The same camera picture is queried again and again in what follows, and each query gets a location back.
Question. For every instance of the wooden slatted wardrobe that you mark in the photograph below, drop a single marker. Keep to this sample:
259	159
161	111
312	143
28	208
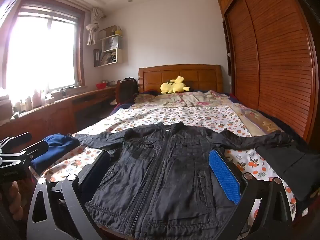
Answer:
275	55

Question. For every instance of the black jacket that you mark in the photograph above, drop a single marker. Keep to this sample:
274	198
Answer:
160	170

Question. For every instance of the yellow plush toy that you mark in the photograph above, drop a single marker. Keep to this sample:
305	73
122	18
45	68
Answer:
175	86

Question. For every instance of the blue garment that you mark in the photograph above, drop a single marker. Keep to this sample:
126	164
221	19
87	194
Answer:
60	146

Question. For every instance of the floral quilt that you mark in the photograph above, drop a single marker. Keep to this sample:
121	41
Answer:
190	100

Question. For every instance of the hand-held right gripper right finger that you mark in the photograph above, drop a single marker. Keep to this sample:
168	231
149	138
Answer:
222	172

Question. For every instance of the wood framed window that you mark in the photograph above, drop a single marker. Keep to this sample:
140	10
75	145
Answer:
42	50

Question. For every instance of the orange print bedsheet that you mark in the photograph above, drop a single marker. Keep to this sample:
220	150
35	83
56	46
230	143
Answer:
190	115

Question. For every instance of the wooden bed headboard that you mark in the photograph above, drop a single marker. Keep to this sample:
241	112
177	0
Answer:
200	77

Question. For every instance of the wooden desk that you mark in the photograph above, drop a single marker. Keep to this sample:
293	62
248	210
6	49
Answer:
57	112

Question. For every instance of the pink bottle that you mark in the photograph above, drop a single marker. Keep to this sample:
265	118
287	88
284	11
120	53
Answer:
37	100

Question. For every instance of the white wall shelf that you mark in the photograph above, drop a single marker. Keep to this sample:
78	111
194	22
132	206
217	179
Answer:
120	55

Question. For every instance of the tan patterned blanket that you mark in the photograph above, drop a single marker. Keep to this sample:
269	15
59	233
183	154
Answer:
257	122

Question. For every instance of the person's left hand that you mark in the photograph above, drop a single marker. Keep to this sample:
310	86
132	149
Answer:
20	200

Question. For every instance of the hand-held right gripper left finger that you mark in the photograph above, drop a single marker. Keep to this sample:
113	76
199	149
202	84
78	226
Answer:
96	170

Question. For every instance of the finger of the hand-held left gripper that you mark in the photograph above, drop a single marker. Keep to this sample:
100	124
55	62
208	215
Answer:
36	150
17	141

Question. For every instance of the black folded garment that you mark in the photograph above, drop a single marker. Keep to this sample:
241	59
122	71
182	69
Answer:
287	165

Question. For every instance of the white paper bag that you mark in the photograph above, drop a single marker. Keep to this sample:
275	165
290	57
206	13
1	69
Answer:
111	42

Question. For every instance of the red bowl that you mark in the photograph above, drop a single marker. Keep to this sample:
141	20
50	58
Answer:
100	86

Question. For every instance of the tied white curtain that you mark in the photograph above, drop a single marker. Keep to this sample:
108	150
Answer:
93	27

